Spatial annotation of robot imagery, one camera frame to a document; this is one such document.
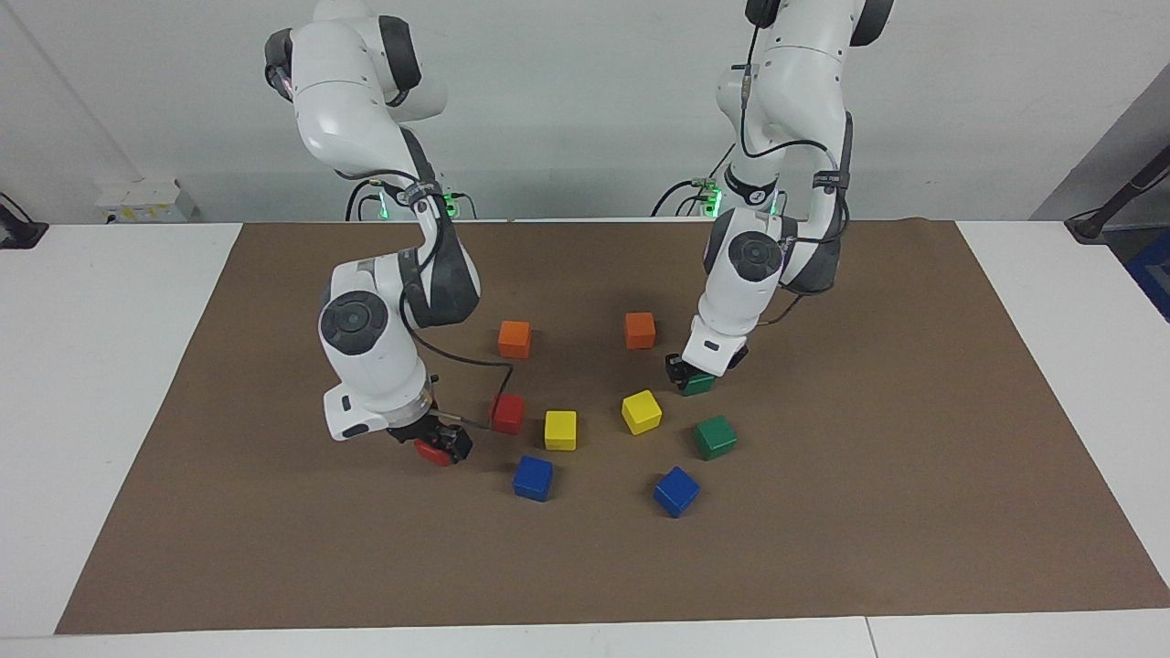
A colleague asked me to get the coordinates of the black table clamp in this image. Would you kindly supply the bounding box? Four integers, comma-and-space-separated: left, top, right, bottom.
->
0, 192, 49, 249

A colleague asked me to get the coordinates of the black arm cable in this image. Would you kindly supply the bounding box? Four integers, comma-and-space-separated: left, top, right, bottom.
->
736, 18, 856, 330
399, 174, 515, 430

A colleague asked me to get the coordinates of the white power box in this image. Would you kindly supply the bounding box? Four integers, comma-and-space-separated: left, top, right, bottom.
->
95, 178, 198, 224

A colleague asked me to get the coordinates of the black pole stand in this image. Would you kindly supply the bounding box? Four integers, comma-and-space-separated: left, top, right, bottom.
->
1065, 144, 1170, 244

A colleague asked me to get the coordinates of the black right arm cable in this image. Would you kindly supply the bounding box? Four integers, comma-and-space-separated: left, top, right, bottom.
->
399, 174, 515, 430

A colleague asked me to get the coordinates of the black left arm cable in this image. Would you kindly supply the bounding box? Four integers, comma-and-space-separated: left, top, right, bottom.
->
736, 18, 856, 330

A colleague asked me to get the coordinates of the brown paper table mat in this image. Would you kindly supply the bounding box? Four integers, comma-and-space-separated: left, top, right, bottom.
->
55, 218, 1170, 636

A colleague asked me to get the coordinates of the blue crate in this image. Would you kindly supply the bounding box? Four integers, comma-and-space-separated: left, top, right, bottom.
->
1127, 228, 1170, 323

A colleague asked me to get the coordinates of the blue wooden cube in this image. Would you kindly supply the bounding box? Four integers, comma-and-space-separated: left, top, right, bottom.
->
512, 454, 555, 503
653, 465, 702, 519

